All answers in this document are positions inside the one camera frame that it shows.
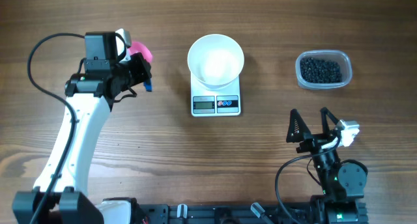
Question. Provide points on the black beans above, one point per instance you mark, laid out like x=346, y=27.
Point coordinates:
x=320, y=71

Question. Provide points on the clear plastic container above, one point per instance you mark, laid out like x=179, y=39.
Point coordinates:
x=327, y=54

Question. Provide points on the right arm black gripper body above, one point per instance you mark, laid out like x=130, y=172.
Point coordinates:
x=314, y=143

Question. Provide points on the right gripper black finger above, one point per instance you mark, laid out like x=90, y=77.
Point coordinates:
x=298, y=130
x=325, y=115

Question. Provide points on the arm white wrist camera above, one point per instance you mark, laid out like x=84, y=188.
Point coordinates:
x=123, y=44
x=348, y=130

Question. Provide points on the left arm white wrist camera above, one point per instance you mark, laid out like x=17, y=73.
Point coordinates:
x=123, y=44

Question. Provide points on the right arm white wrist camera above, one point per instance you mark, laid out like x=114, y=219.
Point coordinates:
x=348, y=130

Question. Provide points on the white digital kitchen scale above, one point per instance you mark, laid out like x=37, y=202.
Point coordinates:
x=215, y=101

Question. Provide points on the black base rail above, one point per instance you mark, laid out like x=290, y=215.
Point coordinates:
x=234, y=214

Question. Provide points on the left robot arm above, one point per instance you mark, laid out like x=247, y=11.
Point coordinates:
x=59, y=194

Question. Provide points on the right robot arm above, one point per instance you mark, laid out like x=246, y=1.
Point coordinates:
x=342, y=181

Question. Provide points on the white bowl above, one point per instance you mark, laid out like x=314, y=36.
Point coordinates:
x=215, y=60

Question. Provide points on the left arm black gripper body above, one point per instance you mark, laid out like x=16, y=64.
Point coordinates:
x=123, y=70

